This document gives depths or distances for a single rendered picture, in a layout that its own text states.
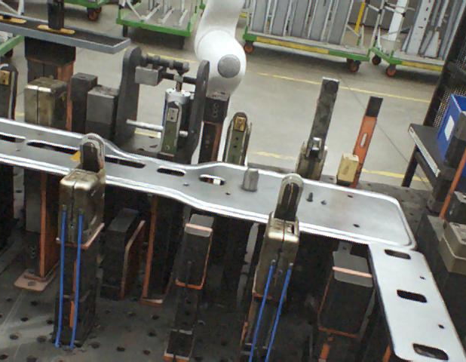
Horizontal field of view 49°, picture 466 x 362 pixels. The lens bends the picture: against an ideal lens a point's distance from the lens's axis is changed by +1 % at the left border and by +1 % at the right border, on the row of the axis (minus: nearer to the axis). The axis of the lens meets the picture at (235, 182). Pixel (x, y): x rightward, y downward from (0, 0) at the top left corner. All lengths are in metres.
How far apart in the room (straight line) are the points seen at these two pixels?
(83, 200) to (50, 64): 0.60
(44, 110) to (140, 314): 0.50
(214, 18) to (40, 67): 0.48
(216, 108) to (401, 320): 0.64
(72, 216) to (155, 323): 0.33
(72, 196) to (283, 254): 0.36
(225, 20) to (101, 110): 0.48
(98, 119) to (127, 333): 0.49
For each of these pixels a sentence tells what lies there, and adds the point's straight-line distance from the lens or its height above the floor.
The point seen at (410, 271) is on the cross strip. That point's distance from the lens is 0.91.
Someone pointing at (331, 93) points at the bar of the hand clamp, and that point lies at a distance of 1.10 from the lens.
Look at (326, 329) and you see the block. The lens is 0.92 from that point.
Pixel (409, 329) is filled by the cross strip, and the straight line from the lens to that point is 0.78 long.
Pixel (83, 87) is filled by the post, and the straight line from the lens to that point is 1.26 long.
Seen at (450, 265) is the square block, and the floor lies 1.01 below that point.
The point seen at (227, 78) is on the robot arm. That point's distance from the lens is 1.41.
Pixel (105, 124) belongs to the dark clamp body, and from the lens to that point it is 1.23.
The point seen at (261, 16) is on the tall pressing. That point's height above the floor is 0.54.
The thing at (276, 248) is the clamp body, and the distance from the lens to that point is 0.81.
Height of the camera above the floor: 1.44
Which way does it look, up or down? 25 degrees down
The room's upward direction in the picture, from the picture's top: 11 degrees clockwise
